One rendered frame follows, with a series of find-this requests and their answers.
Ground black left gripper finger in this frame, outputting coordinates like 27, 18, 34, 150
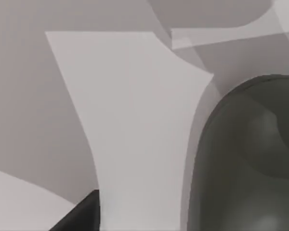
49, 189, 101, 231

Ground dark grey rounded object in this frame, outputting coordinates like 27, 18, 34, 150
186, 74, 289, 231

